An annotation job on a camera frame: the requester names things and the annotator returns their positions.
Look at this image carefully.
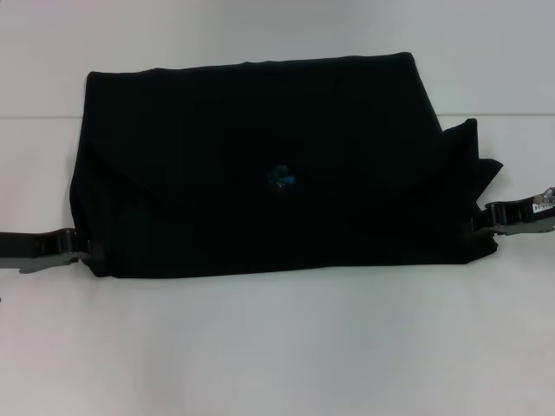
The black shirt with FREE print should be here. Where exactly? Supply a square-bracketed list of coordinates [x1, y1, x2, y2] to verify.
[69, 51, 505, 281]

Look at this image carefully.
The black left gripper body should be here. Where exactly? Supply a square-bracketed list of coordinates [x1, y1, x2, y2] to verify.
[0, 231, 61, 262]

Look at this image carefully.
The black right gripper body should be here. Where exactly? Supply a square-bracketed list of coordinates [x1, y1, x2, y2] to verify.
[504, 195, 555, 230]

